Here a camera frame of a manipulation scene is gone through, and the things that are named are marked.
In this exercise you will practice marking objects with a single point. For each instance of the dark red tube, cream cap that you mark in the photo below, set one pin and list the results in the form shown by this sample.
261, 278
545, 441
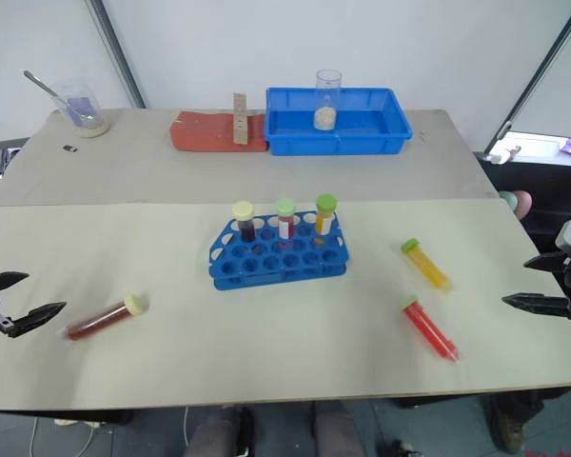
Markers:
102, 316

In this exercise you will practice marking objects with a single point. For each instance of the orange liquid tube, green cap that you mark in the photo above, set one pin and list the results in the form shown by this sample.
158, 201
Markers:
428, 266

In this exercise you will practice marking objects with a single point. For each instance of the red liquid tube, green cap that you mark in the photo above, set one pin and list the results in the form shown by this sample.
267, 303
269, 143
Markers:
430, 331

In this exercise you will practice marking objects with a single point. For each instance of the labelled orange tube, green cap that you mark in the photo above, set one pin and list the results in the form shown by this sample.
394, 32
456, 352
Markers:
325, 214

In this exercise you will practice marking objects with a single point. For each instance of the dark liquid tube, yellow cap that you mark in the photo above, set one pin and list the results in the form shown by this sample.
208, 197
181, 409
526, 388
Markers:
245, 221

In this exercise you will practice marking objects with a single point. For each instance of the blue test tube rack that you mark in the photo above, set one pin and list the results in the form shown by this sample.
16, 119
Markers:
276, 264

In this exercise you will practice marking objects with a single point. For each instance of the labelled red tube, green cap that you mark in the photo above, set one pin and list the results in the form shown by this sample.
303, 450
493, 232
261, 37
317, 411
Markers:
286, 219

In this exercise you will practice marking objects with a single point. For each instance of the pink and green round object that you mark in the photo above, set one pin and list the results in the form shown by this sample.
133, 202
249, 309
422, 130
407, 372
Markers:
518, 202

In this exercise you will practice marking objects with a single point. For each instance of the small white bottle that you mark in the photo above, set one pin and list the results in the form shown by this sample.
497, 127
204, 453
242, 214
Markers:
502, 154

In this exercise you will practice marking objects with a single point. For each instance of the brown shoe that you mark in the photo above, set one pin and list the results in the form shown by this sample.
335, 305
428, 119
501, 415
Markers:
506, 431

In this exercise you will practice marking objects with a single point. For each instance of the small black clip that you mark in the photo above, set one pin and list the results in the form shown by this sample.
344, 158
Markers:
71, 148

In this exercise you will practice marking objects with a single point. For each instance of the glass beaker with powder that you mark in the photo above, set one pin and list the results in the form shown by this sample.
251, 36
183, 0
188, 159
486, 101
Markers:
92, 126

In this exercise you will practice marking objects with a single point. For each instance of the brick red mat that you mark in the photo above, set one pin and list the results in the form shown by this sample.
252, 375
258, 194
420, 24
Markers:
204, 135

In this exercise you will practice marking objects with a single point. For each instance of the blue plastic bin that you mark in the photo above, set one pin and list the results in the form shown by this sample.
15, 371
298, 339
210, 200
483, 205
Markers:
338, 140

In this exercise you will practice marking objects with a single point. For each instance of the tall clear cylinder with granules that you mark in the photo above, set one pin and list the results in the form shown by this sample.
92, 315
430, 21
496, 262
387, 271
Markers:
326, 116

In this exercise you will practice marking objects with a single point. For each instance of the wooden strip with holes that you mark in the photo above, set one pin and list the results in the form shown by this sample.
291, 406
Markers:
240, 119

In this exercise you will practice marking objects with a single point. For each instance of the grey metal frame post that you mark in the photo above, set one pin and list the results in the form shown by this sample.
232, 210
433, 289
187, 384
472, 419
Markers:
537, 71
116, 52

